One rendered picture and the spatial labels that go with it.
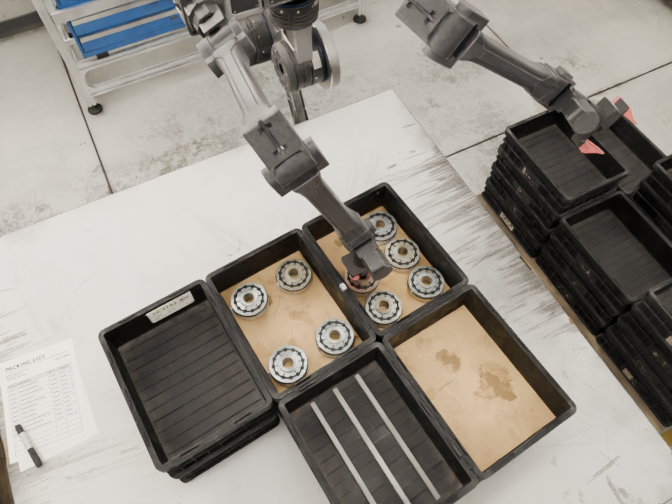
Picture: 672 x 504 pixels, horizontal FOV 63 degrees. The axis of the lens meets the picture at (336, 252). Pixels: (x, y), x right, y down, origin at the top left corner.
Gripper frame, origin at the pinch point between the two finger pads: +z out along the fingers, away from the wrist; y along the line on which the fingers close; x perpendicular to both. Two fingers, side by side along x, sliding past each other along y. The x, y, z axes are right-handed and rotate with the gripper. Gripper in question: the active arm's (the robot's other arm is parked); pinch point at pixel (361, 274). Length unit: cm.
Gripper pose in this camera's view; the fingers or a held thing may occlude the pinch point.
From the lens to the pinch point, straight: 154.0
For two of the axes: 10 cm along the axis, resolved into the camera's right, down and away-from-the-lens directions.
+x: -4.8, -7.6, 4.3
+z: 0.1, 4.9, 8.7
